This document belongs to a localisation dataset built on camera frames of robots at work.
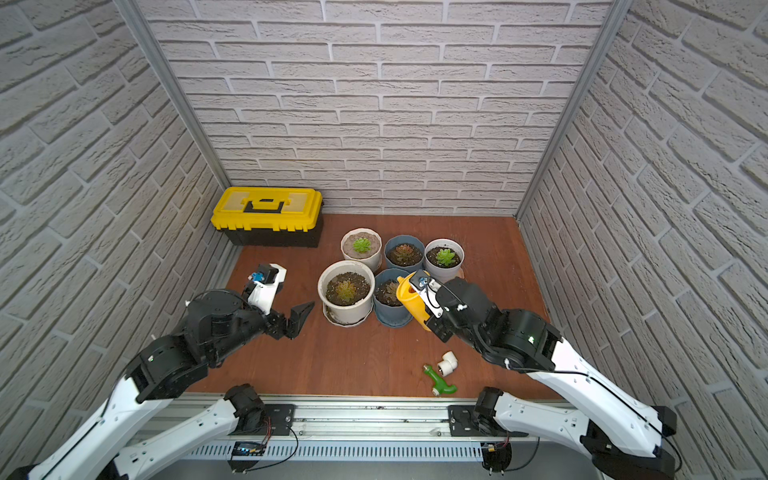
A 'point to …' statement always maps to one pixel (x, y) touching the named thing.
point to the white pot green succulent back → (363, 244)
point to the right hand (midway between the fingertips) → (436, 296)
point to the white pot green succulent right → (443, 258)
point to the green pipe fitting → (439, 386)
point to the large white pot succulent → (346, 289)
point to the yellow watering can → (411, 301)
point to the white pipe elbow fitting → (448, 364)
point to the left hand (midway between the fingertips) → (296, 286)
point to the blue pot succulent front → (389, 308)
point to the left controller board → (245, 455)
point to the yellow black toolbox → (263, 216)
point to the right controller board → (496, 457)
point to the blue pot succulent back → (404, 251)
